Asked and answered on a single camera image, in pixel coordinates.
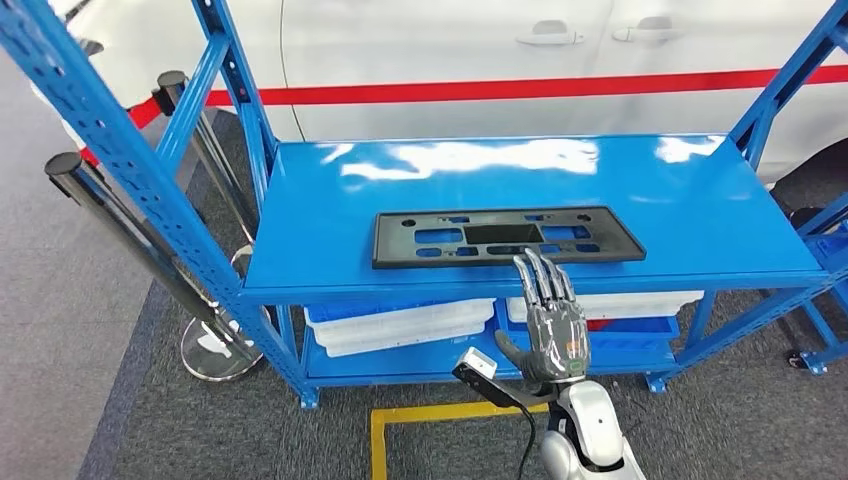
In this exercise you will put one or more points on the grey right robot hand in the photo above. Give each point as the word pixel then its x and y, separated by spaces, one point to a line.
pixel 556 338

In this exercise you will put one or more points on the black plastic plate frame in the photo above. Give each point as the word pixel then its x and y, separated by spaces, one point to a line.
pixel 397 248

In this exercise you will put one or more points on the blue metal shelf rack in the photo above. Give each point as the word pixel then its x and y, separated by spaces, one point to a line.
pixel 662 218
pixel 828 252

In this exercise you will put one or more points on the red item in bin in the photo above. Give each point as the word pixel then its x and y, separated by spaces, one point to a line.
pixel 599 325

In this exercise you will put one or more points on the white plastic tray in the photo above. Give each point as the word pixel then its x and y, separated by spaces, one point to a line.
pixel 629 301
pixel 397 324
pixel 397 342
pixel 629 314

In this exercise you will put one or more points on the white car with red stripe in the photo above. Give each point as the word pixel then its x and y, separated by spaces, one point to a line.
pixel 430 46

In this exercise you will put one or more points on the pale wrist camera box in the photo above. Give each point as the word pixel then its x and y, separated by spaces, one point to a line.
pixel 478 364

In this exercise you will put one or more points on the chrome stanchion post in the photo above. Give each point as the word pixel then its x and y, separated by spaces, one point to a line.
pixel 225 185
pixel 119 225

